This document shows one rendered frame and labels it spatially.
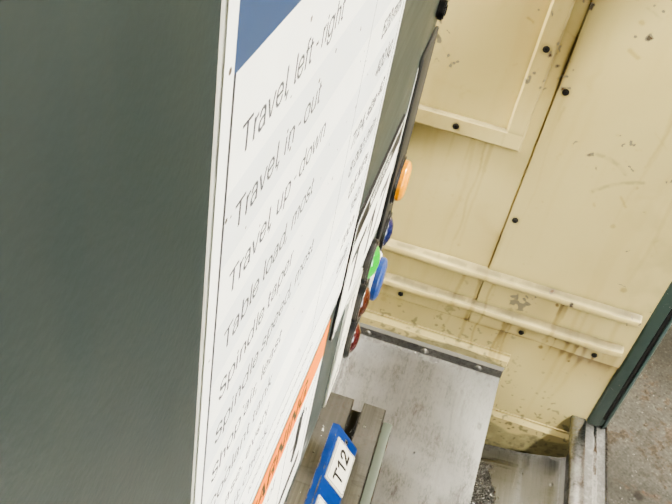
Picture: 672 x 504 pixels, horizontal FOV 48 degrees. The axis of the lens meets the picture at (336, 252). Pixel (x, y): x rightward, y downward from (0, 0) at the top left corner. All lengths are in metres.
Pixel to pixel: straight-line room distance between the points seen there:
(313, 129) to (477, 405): 1.39
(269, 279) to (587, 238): 1.19
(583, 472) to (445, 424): 0.27
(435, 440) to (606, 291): 0.42
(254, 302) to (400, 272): 1.28
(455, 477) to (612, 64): 0.78
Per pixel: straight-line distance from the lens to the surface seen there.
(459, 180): 1.29
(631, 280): 1.39
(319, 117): 0.16
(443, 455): 1.50
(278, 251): 0.16
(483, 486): 1.64
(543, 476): 1.69
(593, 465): 1.58
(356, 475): 1.28
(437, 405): 1.52
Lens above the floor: 1.96
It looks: 40 degrees down
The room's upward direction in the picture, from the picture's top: 12 degrees clockwise
